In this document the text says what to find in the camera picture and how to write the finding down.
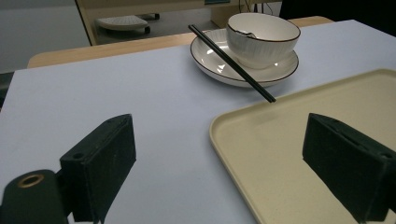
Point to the pale blue table mat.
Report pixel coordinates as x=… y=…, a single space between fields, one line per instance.
x=149 y=90

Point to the white rolling platform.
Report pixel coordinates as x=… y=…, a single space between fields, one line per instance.
x=123 y=23

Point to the white spoon with dark rim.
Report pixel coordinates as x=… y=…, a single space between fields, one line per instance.
x=247 y=33

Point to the black chopstick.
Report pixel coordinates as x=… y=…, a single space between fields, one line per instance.
x=233 y=64
x=224 y=62

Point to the white plate with dark rim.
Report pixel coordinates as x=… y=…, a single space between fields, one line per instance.
x=214 y=63

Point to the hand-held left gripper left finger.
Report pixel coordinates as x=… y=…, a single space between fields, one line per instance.
x=99 y=168

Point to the white ribbed bowl, dark rim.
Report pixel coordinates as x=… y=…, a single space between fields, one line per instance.
x=261 y=49

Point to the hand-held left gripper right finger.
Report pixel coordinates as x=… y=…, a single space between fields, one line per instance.
x=348 y=168

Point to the beige plastic tray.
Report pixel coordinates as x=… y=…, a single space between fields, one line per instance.
x=274 y=149

